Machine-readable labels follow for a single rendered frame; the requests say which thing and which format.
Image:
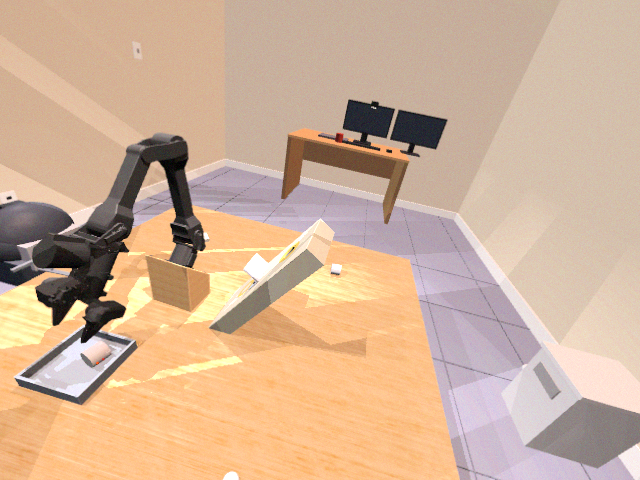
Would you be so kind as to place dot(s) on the grey flat bar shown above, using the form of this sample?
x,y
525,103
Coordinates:
x,y
57,271
21,266

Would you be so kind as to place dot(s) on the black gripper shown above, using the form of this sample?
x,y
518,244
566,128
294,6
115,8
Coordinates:
x,y
98,313

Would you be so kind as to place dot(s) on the white square tray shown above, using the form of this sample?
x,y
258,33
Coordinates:
x,y
62,373

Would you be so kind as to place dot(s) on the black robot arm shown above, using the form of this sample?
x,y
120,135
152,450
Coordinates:
x,y
112,221

